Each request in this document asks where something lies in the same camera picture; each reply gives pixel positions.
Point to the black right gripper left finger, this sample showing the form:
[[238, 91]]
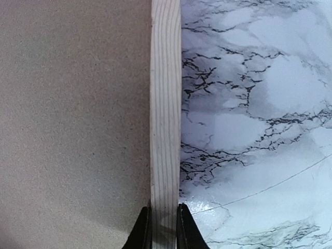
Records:
[[141, 235]]

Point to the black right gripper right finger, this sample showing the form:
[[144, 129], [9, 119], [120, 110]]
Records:
[[188, 235]]

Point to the pink photo frame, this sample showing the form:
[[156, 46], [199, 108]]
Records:
[[165, 119]]

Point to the brown frame backing board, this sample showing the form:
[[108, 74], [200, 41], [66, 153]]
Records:
[[74, 122]]

